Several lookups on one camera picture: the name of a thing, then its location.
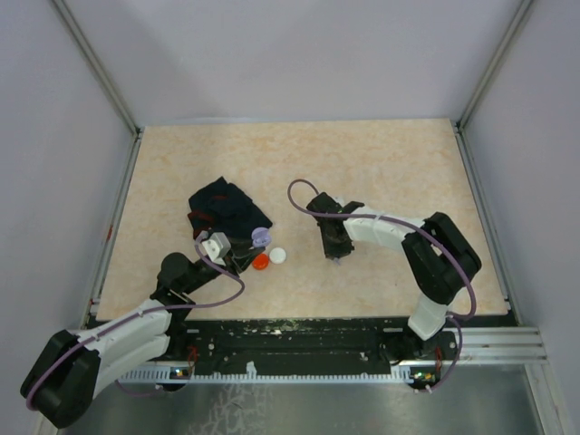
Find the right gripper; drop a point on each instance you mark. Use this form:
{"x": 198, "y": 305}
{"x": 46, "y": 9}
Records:
{"x": 330, "y": 252}

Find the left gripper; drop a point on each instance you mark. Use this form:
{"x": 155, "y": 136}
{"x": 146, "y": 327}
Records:
{"x": 241, "y": 255}

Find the orange charging case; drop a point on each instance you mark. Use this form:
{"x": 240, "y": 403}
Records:
{"x": 261, "y": 262}

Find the purple charging case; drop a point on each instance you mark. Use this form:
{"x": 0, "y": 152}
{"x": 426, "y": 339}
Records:
{"x": 261, "y": 237}

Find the white charging case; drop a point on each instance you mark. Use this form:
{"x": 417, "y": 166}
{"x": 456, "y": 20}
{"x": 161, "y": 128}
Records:
{"x": 277, "y": 255}

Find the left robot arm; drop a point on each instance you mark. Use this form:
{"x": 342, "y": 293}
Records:
{"x": 76, "y": 366}

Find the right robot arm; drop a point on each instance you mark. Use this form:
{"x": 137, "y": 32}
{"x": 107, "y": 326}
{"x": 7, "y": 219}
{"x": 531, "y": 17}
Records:
{"x": 441, "y": 259}

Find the dark navy cloth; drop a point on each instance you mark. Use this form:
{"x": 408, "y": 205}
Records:
{"x": 223, "y": 207}

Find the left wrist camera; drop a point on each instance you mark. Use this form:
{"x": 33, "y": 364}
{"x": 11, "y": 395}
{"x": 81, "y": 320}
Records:
{"x": 217, "y": 247}

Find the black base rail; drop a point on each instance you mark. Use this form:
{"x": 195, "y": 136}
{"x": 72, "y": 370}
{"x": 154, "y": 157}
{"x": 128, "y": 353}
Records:
{"x": 299, "y": 346}

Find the white cable duct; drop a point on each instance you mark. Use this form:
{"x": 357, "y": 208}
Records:
{"x": 173, "y": 374}

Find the left aluminium frame post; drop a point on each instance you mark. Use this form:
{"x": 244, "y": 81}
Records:
{"x": 95, "y": 65}

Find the aluminium frame post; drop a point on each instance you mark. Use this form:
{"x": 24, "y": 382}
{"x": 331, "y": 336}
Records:
{"x": 514, "y": 28}
{"x": 95, "y": 65}

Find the right aluminium frame post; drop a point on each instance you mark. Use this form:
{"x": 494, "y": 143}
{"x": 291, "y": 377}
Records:
{"x": 514, "y": 28}

